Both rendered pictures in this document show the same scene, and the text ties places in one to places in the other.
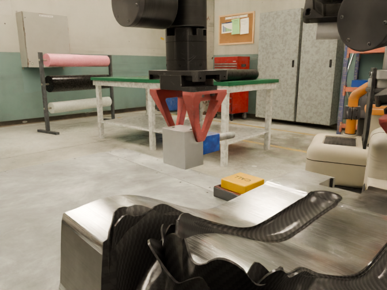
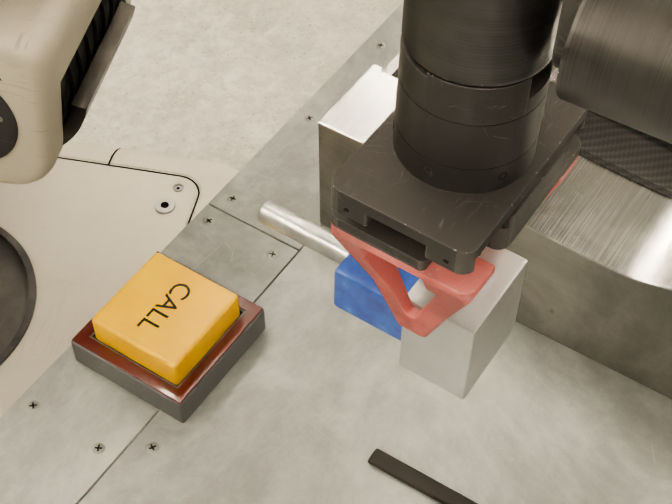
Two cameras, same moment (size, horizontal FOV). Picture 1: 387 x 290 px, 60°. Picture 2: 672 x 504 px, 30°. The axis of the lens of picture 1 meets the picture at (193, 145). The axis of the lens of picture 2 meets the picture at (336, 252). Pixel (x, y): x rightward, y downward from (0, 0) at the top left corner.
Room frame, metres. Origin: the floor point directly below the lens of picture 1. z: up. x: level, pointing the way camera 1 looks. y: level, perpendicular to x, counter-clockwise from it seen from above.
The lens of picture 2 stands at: (0.61, 0.34, 1.40)
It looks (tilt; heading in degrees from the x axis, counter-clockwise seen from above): 50 degrees down; 257
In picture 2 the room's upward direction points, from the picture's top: straight up
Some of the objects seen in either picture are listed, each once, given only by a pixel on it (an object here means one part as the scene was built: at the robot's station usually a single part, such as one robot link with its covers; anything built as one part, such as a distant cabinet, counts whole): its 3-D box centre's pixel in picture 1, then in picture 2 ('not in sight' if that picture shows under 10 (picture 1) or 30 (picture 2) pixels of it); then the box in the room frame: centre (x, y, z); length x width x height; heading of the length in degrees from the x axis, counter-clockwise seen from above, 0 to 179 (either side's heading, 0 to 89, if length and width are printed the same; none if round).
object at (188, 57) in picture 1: (186, 56); (468, 107); (0.48, 0.01, 1.06); 0.10 x 0.07 x 0.07; 43
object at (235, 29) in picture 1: (235, 29); not in sight; (7.16, -0.86, 1.80); 0.90 x 0.03 x 0.60; 46
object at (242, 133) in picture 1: (177, 107); not in sight; (4.52, 0.22, 0.51); 2.40 x 1.13 x 1.02; 50
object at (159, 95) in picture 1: (181, 106); (437, 244); (0.49, 0.02, 0.99); 0.07 x 0.07 x 0.09; 43
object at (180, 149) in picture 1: (205, 140); (375, 268); (0.51, -0.02, 0.93); 0.13 x 0.05 x 0.05; 133
